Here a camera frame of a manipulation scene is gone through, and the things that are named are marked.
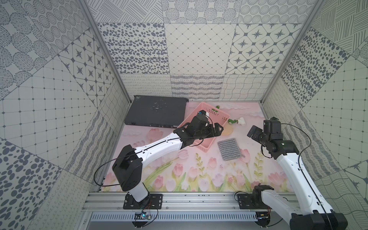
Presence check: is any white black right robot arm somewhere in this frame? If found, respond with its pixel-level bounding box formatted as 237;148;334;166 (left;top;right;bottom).
247;119;348;230

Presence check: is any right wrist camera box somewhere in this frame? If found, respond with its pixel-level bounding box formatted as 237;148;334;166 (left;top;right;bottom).
263;117;281;135

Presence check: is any pink perforated plastic basket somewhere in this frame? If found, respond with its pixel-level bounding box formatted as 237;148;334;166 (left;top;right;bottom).
179;102;230;152

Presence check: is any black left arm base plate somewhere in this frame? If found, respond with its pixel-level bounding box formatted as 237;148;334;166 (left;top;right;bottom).
123;193;163;210

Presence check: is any aluminium front rail frame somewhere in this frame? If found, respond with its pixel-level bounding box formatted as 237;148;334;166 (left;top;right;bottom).
76;192;300;230

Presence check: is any pink floral table mat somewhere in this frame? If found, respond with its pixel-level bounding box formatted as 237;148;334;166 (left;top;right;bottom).
101;101;296;193

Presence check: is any grey striped square dishcloth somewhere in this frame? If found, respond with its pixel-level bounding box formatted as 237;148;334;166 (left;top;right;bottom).
218;138;241;161

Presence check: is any small green circuit board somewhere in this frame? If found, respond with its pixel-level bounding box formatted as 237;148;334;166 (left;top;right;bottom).
135;212;151;220

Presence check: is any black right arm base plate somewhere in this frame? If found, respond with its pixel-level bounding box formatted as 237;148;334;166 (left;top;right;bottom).
235;193;258;209

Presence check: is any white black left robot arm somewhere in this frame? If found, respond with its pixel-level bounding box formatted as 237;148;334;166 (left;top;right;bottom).
112;113;224;203

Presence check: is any black round connector under rail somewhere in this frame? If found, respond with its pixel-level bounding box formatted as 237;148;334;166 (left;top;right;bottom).
256;212;271;228

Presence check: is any green white pipe valve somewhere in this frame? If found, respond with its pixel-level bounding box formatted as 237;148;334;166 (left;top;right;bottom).
228;117;246;126

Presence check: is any dark grey network switch box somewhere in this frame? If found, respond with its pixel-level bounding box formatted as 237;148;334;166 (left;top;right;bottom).
124;95;189;128

